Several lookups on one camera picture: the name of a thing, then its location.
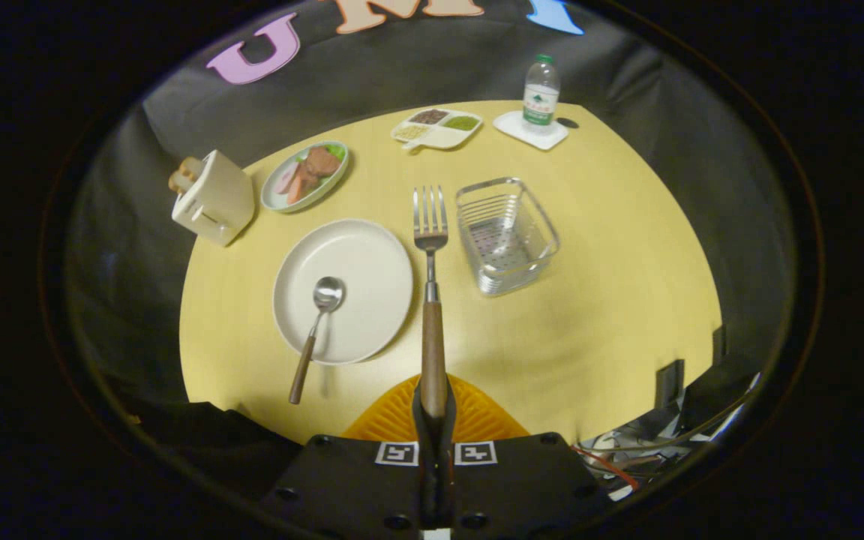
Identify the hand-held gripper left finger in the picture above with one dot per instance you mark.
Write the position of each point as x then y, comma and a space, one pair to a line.
349, 487

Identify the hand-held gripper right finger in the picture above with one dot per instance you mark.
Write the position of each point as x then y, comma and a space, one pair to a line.
529, 487

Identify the round white plate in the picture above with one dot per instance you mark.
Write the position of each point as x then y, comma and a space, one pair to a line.
357, 262

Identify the oval plate with food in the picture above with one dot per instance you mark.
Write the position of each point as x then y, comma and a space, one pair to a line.
304, 177

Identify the white toaster with bread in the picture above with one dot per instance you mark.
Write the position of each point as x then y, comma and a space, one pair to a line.
214, 196

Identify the white square coaster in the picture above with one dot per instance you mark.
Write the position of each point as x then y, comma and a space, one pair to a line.
529, 130

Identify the white divided tray with food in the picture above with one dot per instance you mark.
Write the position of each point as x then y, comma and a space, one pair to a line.
436, 127

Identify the clear plastic water bottle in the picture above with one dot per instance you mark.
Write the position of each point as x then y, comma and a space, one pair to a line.
541, 94

